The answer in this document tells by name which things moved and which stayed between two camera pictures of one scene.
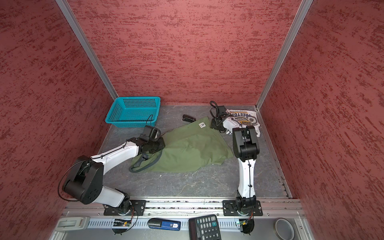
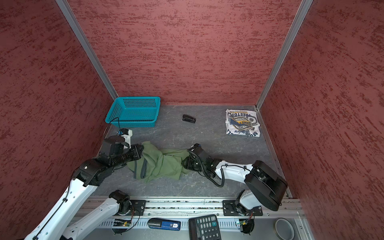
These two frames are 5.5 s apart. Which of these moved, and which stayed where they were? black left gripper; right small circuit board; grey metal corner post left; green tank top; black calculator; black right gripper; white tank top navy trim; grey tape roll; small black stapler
Moved: green tank top; black left gripper; black right gripper
Stayed: grey metal corner post left; small black stapler; black calculator; white tank top navy trim; right small circuit board; grey tape roll
